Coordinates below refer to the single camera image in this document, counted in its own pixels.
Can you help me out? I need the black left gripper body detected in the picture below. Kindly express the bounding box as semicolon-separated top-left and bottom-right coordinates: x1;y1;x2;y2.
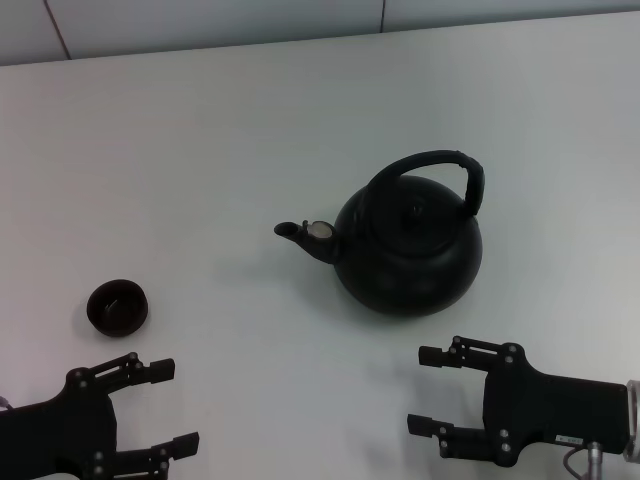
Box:
0;367;120;480

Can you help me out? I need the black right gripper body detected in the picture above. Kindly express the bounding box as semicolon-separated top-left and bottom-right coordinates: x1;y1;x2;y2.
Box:
482;343;629;468

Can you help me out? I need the small dark brown teacup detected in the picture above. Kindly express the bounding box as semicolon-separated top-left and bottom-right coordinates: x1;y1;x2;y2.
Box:
86;279;151;338

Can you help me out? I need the black round kettle teapot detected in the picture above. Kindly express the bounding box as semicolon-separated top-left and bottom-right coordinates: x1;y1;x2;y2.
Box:
273;148;486;318

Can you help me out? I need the thin right gripper cable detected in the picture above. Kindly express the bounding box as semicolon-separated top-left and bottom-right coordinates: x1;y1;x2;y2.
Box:
561;446;591;480

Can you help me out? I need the silver right gripper cable plug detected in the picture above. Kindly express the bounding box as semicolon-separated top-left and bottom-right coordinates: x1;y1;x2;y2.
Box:
586;440;604;480

